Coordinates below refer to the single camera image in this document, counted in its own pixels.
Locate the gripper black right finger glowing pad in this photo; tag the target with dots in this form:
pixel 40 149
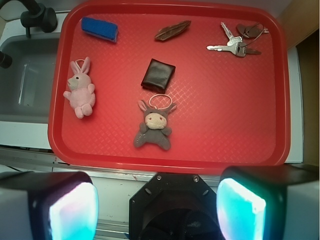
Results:
pixel 269 202

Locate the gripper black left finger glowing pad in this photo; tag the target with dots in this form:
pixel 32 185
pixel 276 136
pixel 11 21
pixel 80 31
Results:
pixel 47 206

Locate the grey plastic sink basin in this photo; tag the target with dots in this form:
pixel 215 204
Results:
pixel 26 86

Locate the pink plush rabbit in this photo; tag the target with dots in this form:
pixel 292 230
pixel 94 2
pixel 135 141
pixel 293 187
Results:
pixel 81 94

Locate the dark brown leather wallet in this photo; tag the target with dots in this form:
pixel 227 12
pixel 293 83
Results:
pixel 158 76

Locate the silver keys with brown fob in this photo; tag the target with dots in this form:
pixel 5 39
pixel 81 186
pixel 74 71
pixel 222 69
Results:
pixel 238 45

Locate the red plastic tray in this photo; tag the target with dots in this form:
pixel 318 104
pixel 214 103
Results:
pixel 230 110

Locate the blue sponge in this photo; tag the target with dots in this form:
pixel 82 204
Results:
pixel 100 28

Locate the black faucet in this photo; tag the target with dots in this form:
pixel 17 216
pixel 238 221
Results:
pixel 37 16

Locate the grey plush donkey keychain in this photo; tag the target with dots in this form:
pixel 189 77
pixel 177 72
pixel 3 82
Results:
pixel 154 129

